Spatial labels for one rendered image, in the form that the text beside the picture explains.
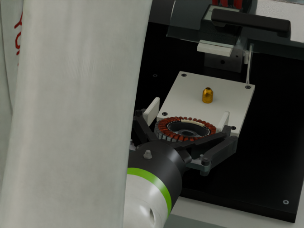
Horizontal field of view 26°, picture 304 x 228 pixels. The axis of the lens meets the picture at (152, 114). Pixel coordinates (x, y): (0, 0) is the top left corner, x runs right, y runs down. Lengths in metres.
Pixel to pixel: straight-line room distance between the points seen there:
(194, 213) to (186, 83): 0.30
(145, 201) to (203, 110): 0.45
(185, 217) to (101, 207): 0.55
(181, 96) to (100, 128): 0.74
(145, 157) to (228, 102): 0.39
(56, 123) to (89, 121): 0.02
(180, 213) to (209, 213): 0.05
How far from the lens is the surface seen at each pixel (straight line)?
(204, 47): 1.19
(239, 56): 1.30
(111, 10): 0.50
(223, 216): 1.06
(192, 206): 1.07
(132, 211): 0.75
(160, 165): 0.86
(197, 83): 1.26
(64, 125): 0.50
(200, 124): 1.12
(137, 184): 0.81
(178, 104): 1.21
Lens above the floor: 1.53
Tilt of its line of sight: 39 degrees down
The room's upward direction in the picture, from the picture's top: straight up
